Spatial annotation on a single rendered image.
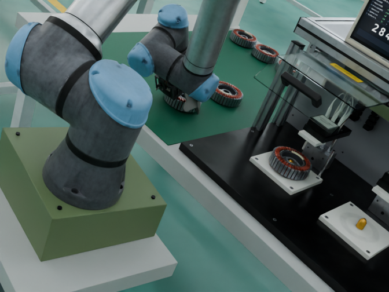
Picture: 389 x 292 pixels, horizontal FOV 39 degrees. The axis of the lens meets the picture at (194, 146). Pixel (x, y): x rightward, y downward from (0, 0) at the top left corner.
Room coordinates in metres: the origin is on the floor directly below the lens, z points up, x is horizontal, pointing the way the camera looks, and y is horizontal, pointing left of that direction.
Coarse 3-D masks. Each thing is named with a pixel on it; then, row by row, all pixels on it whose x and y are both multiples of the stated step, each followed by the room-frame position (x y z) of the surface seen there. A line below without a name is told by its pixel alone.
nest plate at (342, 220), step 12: (348, 204) 1.26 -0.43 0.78; (324, 216) 1.15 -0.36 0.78; (336, 216) 1.17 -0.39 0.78; (348, 216) 1.20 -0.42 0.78; (360, 216) 1.22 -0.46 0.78; (336, 228) 1.12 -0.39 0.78; (348, 228) 1.14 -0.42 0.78; (372, 228) 1.19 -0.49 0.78; (348, 240) 1.10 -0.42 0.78; (360, 240) 1.11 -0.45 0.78; (372, 240) 1.13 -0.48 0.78; (384, 240) 1.16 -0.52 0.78; (360, 252) 1.08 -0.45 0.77; (372, 252) 1.09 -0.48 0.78
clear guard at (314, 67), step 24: (264, 72) 1.25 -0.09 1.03; (288, 72) 1.25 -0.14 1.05; (312, 72) 1.27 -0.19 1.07; (336, 72) 1.34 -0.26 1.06; (288, 96) 1.19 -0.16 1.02; (336, 96) 1.19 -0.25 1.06; (360, 96) 1.24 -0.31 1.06; (384, 96) 1.31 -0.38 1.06; (312, 120) 1.14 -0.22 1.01; (336, 120) 1.14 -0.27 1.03
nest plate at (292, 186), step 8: (256, 160) 1.28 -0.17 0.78; (264, 160) 1.30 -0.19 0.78; (264, 168) 1.26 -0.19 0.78; (272, 168) 1.28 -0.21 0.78; (272, 176) 1.24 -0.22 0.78; (280, 176) 1.25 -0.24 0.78; (312, 176) 1.32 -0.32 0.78; (280, 184) 1.22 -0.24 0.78; (288, 184) 1.23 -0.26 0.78; (296, 184) 1.25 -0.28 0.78; (304, 184) 1.26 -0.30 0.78; (312, 184) 1.28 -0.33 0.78; (288, 192) 1.21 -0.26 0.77; (296, 192) 1.23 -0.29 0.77
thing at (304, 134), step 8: (304, 128) 1.36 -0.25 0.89; (312, 128) 1.35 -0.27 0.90; (320, 128) 1.34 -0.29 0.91; (344, 128) 1.44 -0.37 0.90; (304, 136) 1.33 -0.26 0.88; (312, 136) 1.34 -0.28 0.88; (320, 136) 1.33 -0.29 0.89; (328, 136) 1.34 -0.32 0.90; (336, 136) 1.38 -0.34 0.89; (344, 136) 1.42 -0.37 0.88; (312, 144) 1.31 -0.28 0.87; (320, 144) 1.33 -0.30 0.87
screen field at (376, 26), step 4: (376, 24) 1.43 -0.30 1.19; (372, 28) 1.43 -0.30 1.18; (376, 28) 1.43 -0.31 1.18; (380, 28) 1.42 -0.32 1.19; (384, 28) 1.41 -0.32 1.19; (376, 32) 1.42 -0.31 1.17; (380, 32) 1.42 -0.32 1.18; (384, 32) 1.41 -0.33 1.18; (388, 32) 1.41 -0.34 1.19; (380, 36) 1.41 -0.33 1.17; (384, 36) 1.41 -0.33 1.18; (388, 36) 1.40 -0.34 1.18; (388, 40) 1.40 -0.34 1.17
